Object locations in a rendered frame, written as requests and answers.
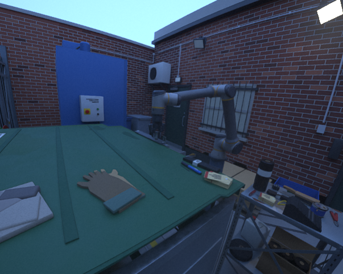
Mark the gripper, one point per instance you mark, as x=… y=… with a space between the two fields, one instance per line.
x=157 y=119

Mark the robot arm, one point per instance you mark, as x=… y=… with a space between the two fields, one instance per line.
x=227 y=114

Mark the grey wheelie bin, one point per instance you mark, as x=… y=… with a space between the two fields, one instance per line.
x=139 y=123

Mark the green bin lid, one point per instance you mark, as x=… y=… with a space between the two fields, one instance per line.
x=108 y=216

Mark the grey bin body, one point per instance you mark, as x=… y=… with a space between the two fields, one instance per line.
x=194 y=248

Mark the dark green door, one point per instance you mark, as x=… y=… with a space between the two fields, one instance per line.
x=177 y=122

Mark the black tool with white tag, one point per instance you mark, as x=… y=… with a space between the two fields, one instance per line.
x=191 y=160

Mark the blue marker pen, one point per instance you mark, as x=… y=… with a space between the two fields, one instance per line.
x=191 y=167

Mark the white air conditioner unit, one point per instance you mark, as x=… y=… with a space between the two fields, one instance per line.
x=159 y=73

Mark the white control box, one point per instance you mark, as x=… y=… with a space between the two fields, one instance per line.
x=92 y=109

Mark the brown work glove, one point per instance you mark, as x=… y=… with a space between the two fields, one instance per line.
x=108 y=186

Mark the large blue machine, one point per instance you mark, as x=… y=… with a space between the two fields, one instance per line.
x=91 y=79

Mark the barred window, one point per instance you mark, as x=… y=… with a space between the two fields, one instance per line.
x=245 y=111

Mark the red screwdriver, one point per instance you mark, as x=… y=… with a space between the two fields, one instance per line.
x=252 y=193

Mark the black thermos flask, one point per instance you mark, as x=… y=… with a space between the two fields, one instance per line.
x=263 y=175

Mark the small beige box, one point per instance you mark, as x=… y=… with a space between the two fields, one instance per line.
x=267 y=198

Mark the white jerry can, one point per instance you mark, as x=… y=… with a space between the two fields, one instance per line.
x=255 y=232

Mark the black rubber wheel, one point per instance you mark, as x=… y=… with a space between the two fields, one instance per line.
x=240 y=249

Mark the grey metal fence gate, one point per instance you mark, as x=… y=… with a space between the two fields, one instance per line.
x=0 y=91

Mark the blue plastic tray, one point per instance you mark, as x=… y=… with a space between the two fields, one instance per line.
x=308 y=190

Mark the grey folded cloth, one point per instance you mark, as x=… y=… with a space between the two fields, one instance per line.
x=14 y=213

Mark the grey junction box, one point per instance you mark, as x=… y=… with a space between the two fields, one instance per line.
x=320 y=129

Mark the blue tape roll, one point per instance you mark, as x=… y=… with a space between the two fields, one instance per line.
x=319 y=208

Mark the brown cardboard box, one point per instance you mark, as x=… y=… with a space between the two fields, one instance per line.
x=291 y=253

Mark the red pliers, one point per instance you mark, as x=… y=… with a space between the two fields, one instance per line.
x=335 y=216

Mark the grey metal trolley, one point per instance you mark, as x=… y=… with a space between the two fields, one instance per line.
x=328 y=236

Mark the small grey switch box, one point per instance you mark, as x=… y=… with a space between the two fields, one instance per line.
x=178 y=79

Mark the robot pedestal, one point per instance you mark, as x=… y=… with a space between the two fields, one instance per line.
x=217 y=166

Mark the dark wall floodlight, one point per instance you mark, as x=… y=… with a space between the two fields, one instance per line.
x=199 y=43

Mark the dark wall box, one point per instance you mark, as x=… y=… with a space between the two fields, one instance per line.
x=336 y=149

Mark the bright wall floodlight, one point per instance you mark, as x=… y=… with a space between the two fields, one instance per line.
x=329 y=11

